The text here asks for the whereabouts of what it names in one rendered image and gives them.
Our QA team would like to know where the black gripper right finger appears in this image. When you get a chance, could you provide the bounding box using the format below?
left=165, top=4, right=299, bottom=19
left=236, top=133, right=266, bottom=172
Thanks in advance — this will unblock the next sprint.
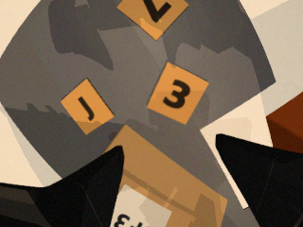
left=215, top=133, right=303, bottom=227

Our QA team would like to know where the cream paper ticket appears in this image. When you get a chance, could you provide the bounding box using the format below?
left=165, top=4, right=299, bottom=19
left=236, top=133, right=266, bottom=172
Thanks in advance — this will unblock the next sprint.
left=110, top=184, right=171, bottom=227

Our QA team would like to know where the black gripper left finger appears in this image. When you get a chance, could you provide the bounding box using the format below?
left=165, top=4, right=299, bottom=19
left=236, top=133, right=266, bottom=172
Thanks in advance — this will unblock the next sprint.
left=0, top=145, right=124, bottom=227

